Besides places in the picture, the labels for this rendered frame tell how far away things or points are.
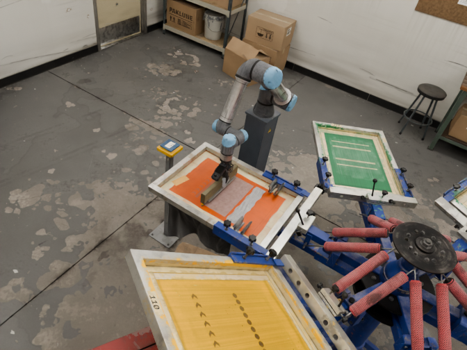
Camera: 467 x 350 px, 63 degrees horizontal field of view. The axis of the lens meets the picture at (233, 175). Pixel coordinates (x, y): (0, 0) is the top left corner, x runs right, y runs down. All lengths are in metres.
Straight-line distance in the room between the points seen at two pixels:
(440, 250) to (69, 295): 2.41
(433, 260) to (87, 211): 2.70
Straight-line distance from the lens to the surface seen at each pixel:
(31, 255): 3.38
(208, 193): 2.23
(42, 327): 3.03
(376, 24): 5.63
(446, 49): 5.56
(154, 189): 2.31
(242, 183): 2.46
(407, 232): 2.04
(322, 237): 2.18
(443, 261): 2.02
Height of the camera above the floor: 2.62
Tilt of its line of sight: 42 degrees down
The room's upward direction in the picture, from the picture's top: 11 degrees clockwise
